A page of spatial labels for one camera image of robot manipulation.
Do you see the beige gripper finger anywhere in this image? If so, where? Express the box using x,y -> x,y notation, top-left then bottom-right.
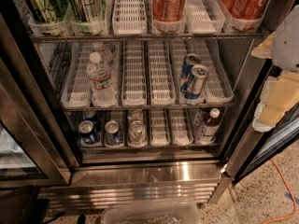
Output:
251,33 -> 276,59
252,72 -> 299,133

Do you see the blue pepsi can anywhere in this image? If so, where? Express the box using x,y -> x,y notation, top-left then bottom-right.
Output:
82,110 -> 101,132
104,120 -> 124,147
78,120 -> 100,147

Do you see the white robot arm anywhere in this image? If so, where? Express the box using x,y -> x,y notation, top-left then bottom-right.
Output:
251,6 -> 299,133

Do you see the orange coke can right front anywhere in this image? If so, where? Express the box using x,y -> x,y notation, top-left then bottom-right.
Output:
231,0 -> 267,20

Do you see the orange coke can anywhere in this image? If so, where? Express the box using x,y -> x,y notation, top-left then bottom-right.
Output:
231,0 -> 267,20
151,0 -> 185,22

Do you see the stainless fridge door right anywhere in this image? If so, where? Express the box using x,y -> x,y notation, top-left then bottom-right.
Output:
223,64 -> 298,185

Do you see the front red bull can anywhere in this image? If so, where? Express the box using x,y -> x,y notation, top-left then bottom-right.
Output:
185,64 -> 208,100

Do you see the red bull can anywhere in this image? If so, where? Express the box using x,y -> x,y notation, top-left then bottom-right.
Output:
185,64 -> 208,100
180,53 -> 201,93

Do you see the back red bull can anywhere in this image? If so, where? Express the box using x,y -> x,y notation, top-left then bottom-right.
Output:
180,53 -> 201,93

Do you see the orange coke can middle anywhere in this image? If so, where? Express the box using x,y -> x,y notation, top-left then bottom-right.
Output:
151,0 -> 185,22

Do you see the silver soda can back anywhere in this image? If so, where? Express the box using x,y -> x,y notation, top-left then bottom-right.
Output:
128,109 -> 144,122

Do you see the silver soda can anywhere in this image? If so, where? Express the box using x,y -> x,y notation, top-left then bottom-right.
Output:
128,109 -> 144,122
129,120 -> 146,147

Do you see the silver soda can front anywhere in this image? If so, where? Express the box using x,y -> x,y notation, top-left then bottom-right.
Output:
129,120 -> 146,147

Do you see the left green tall can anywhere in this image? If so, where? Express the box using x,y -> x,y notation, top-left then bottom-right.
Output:
25,0 -> 68,23

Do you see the brown tea bottle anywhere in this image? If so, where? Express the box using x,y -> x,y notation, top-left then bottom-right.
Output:
197,108 -> 221,144

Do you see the back clear water bottle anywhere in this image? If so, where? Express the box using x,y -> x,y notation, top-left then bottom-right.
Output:
93,42 -> 114,69

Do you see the clear water bottle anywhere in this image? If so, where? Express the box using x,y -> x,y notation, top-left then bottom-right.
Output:
93,42 -> 114,69
87,52 -> 116,107

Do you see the front clear water bottle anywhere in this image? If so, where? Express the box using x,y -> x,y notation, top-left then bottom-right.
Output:
87,52 -> 116,107

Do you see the top wire shelf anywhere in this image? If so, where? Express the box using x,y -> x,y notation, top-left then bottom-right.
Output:
31,33 -> 265,43

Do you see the wire shelf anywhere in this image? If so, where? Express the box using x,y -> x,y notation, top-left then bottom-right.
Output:
63,103 -> 236,112
31,33 -> 265,43

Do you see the orange floor cable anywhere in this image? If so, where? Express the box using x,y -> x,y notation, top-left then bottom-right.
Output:
261,158 -> 298,224

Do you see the middle wire shelf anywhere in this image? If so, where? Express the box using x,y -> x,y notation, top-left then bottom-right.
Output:
63,103 -> 236,112

